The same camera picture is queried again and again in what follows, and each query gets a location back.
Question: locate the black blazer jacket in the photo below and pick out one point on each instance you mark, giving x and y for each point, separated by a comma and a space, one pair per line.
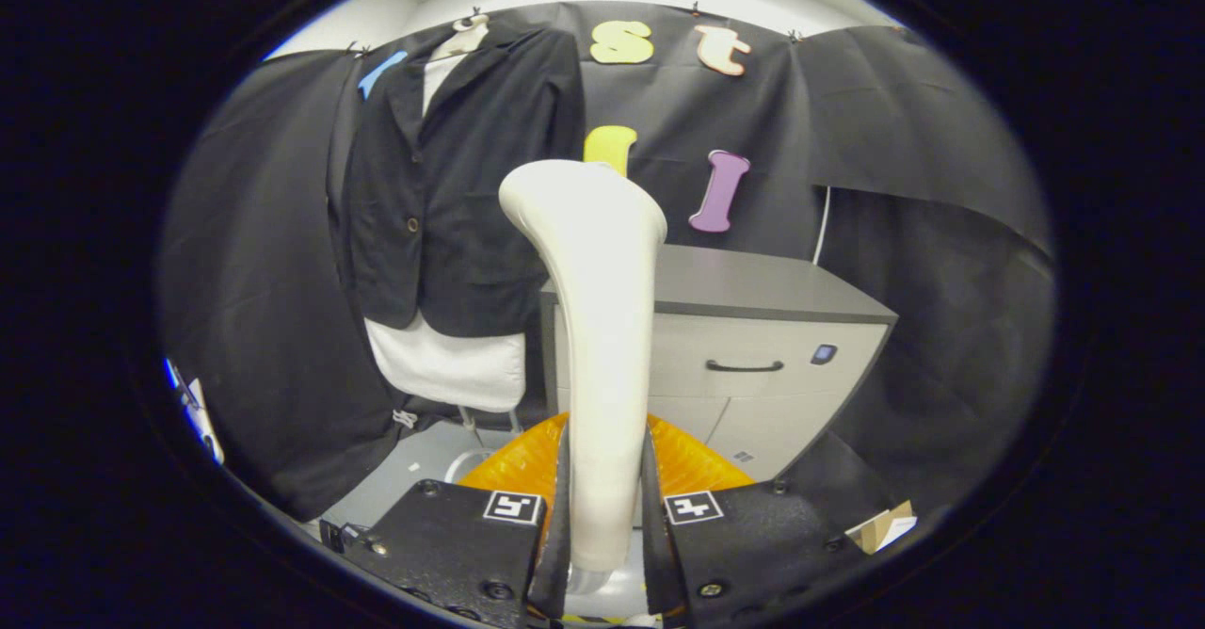
471, 186

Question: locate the brown cardboard piece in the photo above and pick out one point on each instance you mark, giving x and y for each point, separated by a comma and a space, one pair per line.
880, 525

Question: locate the small black device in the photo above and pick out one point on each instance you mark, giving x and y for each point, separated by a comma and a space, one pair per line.
339, 535

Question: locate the white garment steamer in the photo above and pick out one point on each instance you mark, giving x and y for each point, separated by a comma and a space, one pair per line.
602, 328

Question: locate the black backdrop cloth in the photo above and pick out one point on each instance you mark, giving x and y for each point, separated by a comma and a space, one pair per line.
923, 186

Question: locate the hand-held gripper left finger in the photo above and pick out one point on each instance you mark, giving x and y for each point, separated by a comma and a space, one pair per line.
554, 572

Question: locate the blue white object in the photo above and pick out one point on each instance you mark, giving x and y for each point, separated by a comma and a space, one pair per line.
198, 412

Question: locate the small cabinet lock panel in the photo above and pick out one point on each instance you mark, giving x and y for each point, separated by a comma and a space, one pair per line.
824, 354

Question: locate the cream clothes hanger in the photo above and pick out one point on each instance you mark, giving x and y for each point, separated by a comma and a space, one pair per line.
468, 34

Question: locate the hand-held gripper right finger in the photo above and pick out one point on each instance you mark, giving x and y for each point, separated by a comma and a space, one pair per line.
659, 572

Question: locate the grey cabinet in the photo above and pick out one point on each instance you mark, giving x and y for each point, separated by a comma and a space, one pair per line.
753, 337

